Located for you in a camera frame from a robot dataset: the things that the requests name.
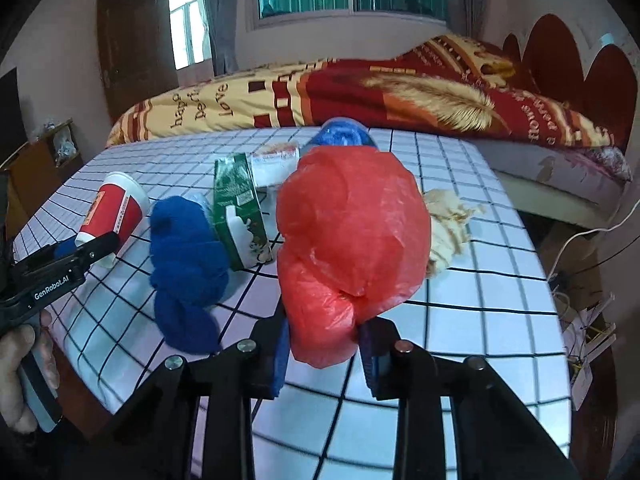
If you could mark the wooden cabinet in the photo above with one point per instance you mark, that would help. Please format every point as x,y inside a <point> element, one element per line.
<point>35,175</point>

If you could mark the red wooden headboard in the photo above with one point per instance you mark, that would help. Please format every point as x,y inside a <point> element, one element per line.
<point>555,55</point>

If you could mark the clear plastic bag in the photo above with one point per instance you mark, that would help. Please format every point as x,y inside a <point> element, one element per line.
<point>272,165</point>

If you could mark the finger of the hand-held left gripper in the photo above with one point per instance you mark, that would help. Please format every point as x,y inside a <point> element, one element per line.
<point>97,247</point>

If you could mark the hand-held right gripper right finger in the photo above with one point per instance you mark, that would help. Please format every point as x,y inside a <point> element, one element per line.
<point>371,360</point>

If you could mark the green drink carton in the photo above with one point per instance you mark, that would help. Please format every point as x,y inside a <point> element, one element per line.
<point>235,195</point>

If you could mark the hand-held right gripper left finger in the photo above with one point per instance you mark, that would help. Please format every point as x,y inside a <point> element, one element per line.
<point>277,360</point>

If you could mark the brown wooden door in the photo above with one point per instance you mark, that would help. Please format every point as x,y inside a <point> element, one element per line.
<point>130,50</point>

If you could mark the red paper cup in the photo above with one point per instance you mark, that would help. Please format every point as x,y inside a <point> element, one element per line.
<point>112,210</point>

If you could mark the dark television screen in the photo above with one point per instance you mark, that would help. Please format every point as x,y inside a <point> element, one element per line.
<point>11,110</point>

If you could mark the blue cloth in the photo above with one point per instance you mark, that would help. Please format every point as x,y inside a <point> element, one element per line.
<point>185,260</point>

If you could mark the small window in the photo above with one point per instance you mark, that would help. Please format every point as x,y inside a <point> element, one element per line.
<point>187,20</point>

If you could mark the person's left hand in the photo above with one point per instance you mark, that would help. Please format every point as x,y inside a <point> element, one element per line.
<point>12,375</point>

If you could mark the red plastic bag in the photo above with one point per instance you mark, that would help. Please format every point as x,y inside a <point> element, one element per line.
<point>350,220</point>

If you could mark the white checkered tablecloth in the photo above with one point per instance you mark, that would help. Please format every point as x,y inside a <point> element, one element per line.
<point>500,285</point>

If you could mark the pale yellow cloth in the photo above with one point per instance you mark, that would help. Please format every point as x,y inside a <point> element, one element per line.
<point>447,230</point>

